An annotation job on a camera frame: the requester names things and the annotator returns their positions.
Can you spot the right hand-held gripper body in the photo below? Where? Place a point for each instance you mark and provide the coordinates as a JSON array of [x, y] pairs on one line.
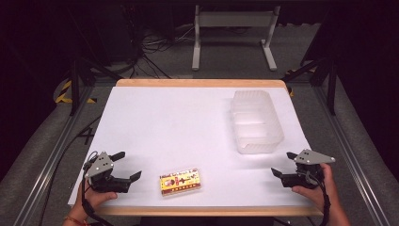
[[309, 158]]

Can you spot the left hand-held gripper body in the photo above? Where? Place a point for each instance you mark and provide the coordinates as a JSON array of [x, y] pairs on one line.
[[103, 180]]

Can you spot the yellow and red packet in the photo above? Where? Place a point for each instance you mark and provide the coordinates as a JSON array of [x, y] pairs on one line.
[[180, 182]]

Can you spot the translucent plastic container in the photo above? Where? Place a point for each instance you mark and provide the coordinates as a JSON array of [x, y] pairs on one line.
[[255, 125]]

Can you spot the person's left hand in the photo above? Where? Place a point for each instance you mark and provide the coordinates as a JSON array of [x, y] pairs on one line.
[[94, 199]]

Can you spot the person's right hand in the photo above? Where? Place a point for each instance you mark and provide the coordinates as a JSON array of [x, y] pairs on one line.
[[324, 191]]

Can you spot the black tape cross mark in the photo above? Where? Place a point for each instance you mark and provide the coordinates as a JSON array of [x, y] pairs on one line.
[[86, 135]]

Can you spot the white table sheet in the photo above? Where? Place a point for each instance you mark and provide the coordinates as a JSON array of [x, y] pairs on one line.
[[175, 132]]

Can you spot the yellow and black hazard tape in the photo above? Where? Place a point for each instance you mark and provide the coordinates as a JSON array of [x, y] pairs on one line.
[[64, 92], [290, 91]]

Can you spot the black tripod stand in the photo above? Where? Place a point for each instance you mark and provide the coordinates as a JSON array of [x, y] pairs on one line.
[[331, 81], [75, 81]]

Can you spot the white metal stand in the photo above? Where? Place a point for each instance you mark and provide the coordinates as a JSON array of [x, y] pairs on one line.
[[235, 19]]

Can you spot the aluminium floor rail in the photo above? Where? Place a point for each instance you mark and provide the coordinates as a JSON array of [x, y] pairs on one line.
[[351, 150], [53, 157]]

